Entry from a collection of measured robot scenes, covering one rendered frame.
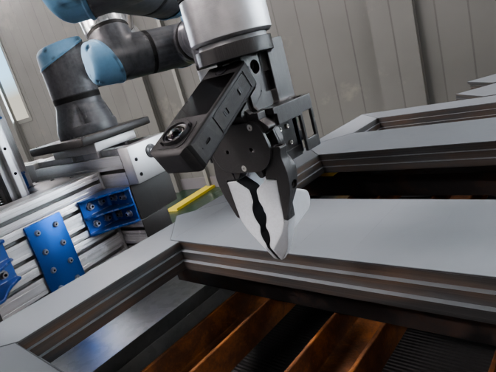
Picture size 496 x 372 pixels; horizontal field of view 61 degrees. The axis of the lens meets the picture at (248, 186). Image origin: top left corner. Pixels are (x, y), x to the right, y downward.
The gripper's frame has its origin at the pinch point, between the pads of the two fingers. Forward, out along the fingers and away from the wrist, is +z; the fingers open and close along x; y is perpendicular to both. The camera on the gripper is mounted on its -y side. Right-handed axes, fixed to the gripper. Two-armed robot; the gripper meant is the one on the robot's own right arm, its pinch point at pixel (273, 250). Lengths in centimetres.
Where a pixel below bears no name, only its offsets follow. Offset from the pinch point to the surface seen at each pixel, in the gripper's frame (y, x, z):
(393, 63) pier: 282, 103, 8
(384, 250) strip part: 11.8, -5.5, 5.8
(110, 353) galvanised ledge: -2.6, 42.8, 23.3
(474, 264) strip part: 10.7, -15.1, 5.8
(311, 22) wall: 282, 162, -37
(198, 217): 17.6, 32.8, 5.6
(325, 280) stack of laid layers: 8.1, 0.7, 8.4
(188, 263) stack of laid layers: 7.4, 25.6, 8.8
